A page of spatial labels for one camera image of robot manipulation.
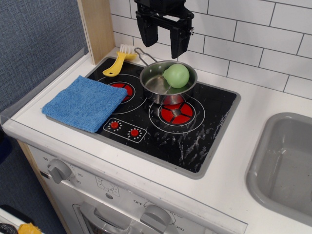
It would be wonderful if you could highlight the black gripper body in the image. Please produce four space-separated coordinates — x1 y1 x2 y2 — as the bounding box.
135 0 194 35

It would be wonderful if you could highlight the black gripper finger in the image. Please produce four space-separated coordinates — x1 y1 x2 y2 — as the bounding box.
170 21 191 59
136 15 158 47

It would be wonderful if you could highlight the blue cloth napkin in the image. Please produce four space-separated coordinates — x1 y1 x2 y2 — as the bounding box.
41 76 127 133

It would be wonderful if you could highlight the yellow dish brush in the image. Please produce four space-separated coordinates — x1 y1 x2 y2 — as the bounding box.
102 44 137 77

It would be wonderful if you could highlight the green toy pear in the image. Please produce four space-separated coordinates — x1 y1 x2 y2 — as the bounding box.
163 63 190 88

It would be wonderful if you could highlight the steel saucepan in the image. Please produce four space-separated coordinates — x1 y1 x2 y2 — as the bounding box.
135 47 197 105

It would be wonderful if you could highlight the black toy stove top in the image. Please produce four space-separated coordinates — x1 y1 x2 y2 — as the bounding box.
45 57 242 180

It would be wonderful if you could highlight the grey sink basin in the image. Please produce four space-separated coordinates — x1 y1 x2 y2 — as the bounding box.
246 113 312 226

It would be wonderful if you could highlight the grey left oven knob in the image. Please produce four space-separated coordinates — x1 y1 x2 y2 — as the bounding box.
47 159 72 184

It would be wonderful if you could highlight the grey oven knob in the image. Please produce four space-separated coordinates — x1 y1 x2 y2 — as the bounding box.
140 205 174 234
47 159 72 184

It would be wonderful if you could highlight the grey right oven knob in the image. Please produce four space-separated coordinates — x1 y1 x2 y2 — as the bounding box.
140 205 174 234

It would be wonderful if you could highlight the yellow object at corner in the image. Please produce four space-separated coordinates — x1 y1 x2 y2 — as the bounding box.
18 223 42 234

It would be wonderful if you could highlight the wooden post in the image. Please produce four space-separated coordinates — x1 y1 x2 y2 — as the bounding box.
77 0 115 65

